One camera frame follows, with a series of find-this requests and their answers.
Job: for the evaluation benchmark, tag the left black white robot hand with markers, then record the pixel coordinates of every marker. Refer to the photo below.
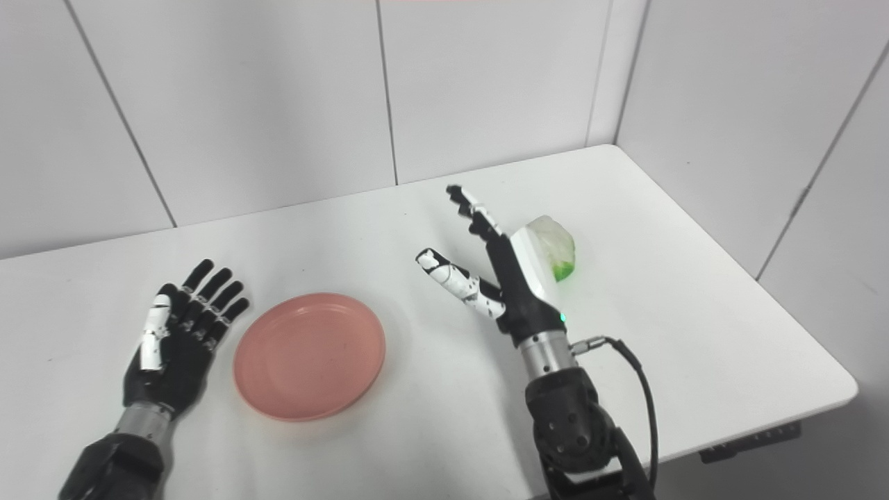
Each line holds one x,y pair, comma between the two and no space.
177,347

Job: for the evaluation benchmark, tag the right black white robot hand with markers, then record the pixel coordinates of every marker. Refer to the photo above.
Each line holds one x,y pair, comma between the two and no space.
510,278

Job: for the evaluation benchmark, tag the green white cabbage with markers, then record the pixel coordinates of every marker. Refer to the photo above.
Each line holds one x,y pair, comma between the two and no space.
555,246

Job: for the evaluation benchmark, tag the pink plate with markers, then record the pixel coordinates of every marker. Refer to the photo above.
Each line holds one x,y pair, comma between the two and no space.
310,357

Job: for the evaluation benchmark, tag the black table control box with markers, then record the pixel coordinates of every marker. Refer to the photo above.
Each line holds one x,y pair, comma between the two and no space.
750,441

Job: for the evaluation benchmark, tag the metal door hinge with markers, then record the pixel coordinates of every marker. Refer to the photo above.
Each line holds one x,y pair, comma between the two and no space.
799,201

